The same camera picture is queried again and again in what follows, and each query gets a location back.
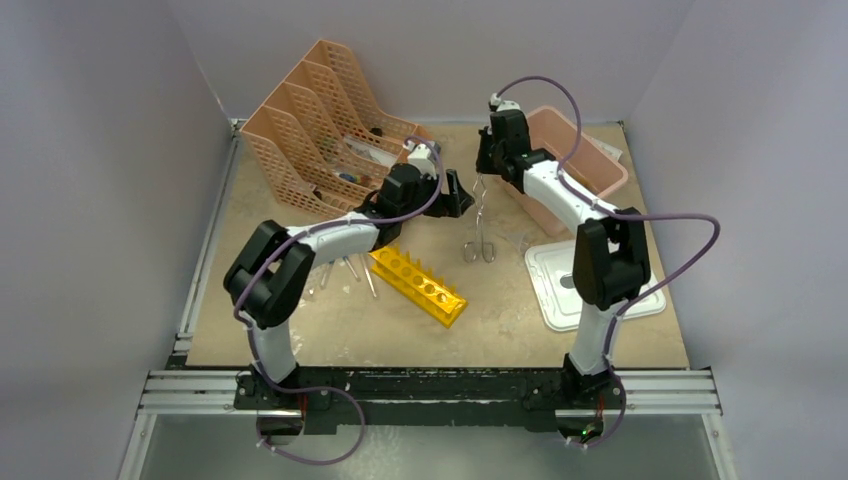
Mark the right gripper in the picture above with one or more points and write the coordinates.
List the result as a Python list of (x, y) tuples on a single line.
[(482, 165)]

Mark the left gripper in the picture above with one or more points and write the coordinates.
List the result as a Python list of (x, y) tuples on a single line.
[(450, 205)]

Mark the yellow test tube rack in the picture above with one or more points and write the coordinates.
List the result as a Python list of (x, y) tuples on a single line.
[(419, 284)]

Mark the blue cap test tube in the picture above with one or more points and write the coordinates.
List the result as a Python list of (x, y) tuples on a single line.
[(325, 275), (348, 262)]

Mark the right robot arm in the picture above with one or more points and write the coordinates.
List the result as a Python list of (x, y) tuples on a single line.
[(611, 262)]

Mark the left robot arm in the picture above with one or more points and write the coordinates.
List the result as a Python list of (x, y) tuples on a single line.
[(269, 275)]

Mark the clear glassware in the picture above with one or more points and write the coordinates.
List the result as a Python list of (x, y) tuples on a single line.
[(518, 239)]

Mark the bag of coloured markers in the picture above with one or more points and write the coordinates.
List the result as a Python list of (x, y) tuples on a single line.
[(358, 179)]

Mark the plastic bag with ruler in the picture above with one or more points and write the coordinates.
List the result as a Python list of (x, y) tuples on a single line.
[(370, 152)]

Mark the white bin lid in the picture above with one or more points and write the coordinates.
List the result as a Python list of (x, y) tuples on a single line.
[(550, 271)]

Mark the pink plastic bin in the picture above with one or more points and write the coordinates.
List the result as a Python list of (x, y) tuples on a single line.
[(590, 166)]

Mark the white label card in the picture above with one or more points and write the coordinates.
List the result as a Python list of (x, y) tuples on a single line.
[(612, 151)]

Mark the pink mesh file organizer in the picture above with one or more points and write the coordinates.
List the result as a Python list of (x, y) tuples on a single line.
[(297, 133)]

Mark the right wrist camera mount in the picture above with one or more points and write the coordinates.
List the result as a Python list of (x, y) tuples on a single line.
[(498, 104)]

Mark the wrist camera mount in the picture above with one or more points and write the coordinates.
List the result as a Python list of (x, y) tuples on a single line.
[(424, 159), (498, 104)]

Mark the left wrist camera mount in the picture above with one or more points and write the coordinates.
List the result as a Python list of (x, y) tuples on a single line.
[(424, 159)]

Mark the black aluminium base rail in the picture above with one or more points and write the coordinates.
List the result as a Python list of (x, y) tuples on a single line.
[(319, 400)]

